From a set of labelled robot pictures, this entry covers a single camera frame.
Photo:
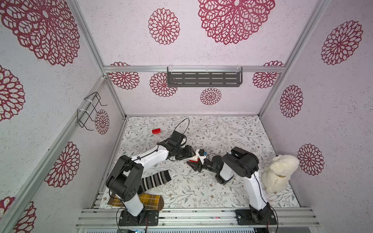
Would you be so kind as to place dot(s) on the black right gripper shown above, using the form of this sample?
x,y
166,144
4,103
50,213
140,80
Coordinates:
x,y
202,164

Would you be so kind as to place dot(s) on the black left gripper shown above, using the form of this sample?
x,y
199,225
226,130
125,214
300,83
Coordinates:
x,y
189,152

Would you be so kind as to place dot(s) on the cream lego plate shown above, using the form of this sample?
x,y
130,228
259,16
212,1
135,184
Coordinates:
x,y
197,156

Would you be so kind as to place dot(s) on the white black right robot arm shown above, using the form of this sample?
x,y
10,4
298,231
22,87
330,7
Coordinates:
x,y
241,163

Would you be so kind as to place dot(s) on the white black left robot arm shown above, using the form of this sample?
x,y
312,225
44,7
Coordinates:
x,y
126,175

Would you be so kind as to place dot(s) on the red curved lego brick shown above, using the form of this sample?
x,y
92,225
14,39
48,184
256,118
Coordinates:
x,y
156,131

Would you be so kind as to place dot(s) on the black white striped sock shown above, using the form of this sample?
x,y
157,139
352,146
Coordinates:
x,y
154,180

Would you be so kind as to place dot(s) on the yellow brown plaid sock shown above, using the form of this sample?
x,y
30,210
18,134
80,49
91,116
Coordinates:
x,y
151,202

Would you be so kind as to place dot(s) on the white plush toy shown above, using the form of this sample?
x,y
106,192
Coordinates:
x,y
276,176

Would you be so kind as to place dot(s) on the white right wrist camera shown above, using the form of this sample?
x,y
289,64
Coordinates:
x,y
202,154

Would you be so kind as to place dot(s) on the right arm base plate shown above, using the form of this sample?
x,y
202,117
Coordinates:
x,y
252,217

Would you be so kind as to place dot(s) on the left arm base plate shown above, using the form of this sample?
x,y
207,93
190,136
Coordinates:
x,y
145,218

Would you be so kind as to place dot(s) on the dark grey wall shelf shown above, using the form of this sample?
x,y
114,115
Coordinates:
x,y
204,78

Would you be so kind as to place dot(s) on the black wire wall rack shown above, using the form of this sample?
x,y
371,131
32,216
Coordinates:
x,y
84,114

